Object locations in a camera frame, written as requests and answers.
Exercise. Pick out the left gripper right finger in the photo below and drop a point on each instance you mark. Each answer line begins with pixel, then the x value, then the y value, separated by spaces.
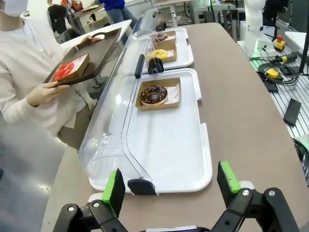
pixel 228 183

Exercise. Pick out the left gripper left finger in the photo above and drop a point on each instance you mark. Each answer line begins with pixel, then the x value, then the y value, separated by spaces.
pixel 113 193

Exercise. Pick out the red glazed donut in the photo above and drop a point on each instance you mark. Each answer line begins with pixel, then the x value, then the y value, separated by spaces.
pixel 63 71
pixel 80 64

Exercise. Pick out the dark brown serving tray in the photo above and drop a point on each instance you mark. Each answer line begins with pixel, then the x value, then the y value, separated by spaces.
pixel 101 56

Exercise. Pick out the yellow sprinkled donut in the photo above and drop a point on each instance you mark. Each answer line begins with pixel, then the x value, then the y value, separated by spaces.
pixel 162 54

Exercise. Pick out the dark donut with coloured sprinkles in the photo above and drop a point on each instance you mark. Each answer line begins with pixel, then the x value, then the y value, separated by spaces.
pixel 160 37

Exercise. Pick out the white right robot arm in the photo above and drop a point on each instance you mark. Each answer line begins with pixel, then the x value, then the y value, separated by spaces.
pixel 254 26

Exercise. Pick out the person's right forearm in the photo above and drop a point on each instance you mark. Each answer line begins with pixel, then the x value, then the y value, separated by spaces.
pixel 14 106

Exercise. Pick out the chocolate donut in box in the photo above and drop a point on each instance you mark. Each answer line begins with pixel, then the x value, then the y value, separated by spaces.
pixel 173 96

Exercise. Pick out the chocolate donut with nuts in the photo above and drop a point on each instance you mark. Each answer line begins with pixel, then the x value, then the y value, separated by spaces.
pixel 144 95

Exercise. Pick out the person's body in cream cardigan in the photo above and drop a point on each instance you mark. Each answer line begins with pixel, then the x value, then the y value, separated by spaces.
pixel 21 53

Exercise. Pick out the person's right hand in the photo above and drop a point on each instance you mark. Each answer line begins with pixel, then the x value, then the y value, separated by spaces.
pixel 42 95

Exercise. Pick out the person's left hand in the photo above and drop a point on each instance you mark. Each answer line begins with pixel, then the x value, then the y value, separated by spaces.
pixel 91 39

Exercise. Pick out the white display tray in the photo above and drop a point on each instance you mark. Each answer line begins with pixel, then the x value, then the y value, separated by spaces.
pixel 173 149
pixel 183 55

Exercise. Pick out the clear plastic tray lid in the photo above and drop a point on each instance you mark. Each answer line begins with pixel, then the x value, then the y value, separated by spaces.
pixel 108 116
pixel 142 26

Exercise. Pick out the black rectangular box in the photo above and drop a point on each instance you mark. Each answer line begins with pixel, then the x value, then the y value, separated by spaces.
pixel 292 112

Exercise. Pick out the yellow hand pendant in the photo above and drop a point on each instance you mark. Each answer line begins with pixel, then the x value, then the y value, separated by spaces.
pixel 272 73

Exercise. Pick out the yellow red emergency stop button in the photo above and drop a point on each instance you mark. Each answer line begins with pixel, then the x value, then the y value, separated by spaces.
pixel 279 43

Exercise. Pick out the white table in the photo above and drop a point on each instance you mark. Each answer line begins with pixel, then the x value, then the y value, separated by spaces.
pixel 111 27

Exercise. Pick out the bystander in dark blue top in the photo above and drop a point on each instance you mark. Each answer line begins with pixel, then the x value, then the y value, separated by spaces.
pixel 116 9

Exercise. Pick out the white face mask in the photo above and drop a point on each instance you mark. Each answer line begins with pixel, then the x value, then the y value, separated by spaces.
pixel 14 7

